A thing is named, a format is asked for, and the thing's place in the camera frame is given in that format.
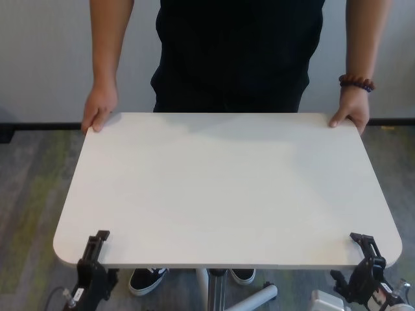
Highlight black skate shoe white sole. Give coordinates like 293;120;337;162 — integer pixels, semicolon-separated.
128;268;170;297
230;268;257;286

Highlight person left hand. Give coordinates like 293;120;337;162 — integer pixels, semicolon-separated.
329;89;372;136

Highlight thin arm cable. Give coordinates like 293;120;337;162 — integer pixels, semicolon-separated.
43;286;77;311

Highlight white rounded table top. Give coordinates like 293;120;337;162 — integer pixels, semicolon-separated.
53;112;403;270

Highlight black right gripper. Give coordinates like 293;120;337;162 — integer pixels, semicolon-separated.
330;231;386;304

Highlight person left forearm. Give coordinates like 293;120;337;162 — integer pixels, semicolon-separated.
343;0;393;85

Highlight grey table base leg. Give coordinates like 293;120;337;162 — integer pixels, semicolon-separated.
195;268;209;304
231;282;278;311

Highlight black floor box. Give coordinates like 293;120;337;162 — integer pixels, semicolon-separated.
0;122;16;144

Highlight person in black clothes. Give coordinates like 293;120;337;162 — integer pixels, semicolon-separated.
150;0;327;113

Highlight chrome table pole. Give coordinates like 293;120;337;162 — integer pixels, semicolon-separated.
207;268;228;311

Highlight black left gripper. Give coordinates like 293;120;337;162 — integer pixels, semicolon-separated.
69;229;119;311

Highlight brown bead bracelet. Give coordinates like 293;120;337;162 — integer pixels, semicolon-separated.
338;73;376;93

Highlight black baseboard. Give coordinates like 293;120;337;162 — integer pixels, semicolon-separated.
0;118;415;131

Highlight person right forearm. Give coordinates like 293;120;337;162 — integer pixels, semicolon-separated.
89;0;136;93

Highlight person right hand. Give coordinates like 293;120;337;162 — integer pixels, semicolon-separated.
80;84;118;135

